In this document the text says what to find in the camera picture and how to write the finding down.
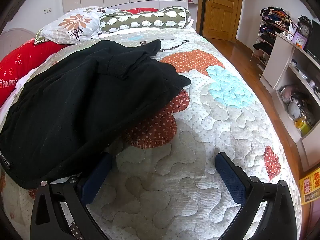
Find quilted patchwork bedspread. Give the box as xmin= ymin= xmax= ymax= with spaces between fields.
xmin=0 ymin=27 xmax=303 ymax=240

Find green hedgehog print bolster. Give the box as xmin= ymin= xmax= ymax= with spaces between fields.
xmin=99 ymin=6 xmax=194 ymax=35

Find white shelf unit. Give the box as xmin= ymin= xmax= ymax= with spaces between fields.
xmin=259 ymin=32 xmax=320 ymax=173

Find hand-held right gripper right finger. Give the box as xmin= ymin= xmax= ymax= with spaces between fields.
xmin=214 ymin=152 xmax=298 ymax=240

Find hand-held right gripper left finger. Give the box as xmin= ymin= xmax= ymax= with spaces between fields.
xmin=30 ymin=152 xmax=113 ymax=240

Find white bed sheet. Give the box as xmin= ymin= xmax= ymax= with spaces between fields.
xmin=0 ymin=71 xmax=34 ymax=123

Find tangle of black cables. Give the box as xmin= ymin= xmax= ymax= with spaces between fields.
xmin=291 ymin=92 xmax=315 ymax=125

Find yellow jar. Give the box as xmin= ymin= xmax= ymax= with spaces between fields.
xmin=294 ymin=117 xmax=312 ymax=135

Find small purple clock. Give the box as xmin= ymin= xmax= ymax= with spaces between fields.
xmin=291 ymin=31 xmax=307 ymax=49

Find black pants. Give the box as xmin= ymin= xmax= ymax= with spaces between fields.
xmin=0 ymin=39 xmax=192 ymax=190

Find pale arched headboard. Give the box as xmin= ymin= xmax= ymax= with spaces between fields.
xmin=0 ymin=28 xmax=34 ymax=63

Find wooden door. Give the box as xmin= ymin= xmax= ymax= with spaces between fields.
xmin=201 ymin=0 xmax=244 ymax=42

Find shoe rack with clothes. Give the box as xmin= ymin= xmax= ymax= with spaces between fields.
xmin=251 ymin=6 xmax=298 ymax=72

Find ornate dark table clock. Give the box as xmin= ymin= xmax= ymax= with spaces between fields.
xmin=297 ymin=15 xmax=312 ymax=37

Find black television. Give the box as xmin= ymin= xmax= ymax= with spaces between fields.
xmin=305 ymin=19 xmax=320 ymax=60

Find red printed blanket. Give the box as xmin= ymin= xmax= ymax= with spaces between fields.
xmin=0 ymin=7 xmax=160 ymax=108

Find white floral pillow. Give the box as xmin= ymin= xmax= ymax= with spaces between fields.
xmin=34 ymin=6 xmax=120 ymax=45

